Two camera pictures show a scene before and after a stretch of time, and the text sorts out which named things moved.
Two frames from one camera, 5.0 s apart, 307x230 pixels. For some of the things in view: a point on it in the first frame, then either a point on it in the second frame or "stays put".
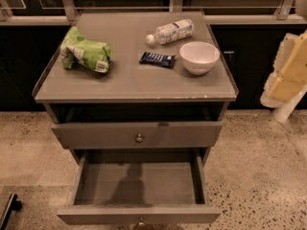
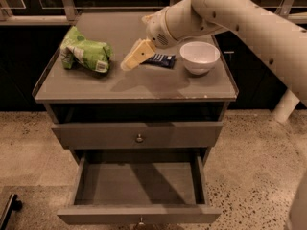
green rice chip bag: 94,55 stays put
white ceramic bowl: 199,57 stays put
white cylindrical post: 283,112 stays put
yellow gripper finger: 288,78 -> 137,43
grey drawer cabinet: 146,83 stays put
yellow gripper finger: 288,79 -> 143,51
